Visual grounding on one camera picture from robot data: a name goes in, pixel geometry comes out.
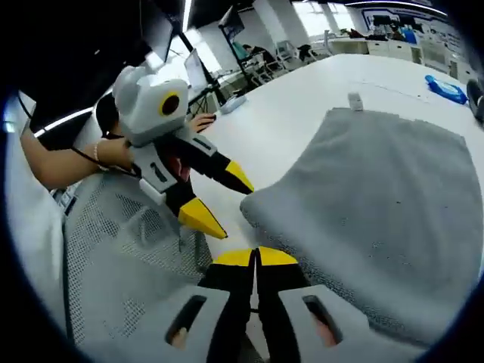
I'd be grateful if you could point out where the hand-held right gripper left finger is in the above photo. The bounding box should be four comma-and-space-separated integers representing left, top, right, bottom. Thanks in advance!
81, 248, 258, 363

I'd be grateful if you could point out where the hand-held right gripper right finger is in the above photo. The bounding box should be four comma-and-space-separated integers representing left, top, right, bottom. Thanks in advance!
255, 246, 424, 363

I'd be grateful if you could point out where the grey towel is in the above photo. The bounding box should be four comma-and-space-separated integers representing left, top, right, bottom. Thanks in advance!
240, 107, 484, 347

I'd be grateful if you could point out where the person's left hand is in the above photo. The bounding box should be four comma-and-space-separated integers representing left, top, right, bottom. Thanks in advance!
98, 136, 134, 171

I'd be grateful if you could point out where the white power strip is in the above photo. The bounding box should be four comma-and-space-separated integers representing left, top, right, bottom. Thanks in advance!
219, 95, 248, 115

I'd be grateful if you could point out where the silver desktop computer screen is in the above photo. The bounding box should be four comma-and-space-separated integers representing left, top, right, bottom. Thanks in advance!
184, 48, 213, 92

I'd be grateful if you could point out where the large black monitor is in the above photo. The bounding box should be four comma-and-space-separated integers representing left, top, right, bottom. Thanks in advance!
145, 11, 175, 64

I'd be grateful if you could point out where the person's white mesh clothing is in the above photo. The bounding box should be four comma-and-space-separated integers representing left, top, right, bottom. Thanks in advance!
5, 124, 215, 347

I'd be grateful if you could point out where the black monitor on stand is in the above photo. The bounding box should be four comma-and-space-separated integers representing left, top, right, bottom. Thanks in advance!
218, 6, 246, 39

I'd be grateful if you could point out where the white office chair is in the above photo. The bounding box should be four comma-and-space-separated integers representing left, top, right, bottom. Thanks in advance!
274, 40, 295, 62

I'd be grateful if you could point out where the blue wet wipes packet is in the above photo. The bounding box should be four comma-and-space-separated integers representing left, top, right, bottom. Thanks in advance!
423, 74, 469, 106

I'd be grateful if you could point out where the black cable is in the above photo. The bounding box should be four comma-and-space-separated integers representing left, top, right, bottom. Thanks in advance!
18, 90, 141, 179

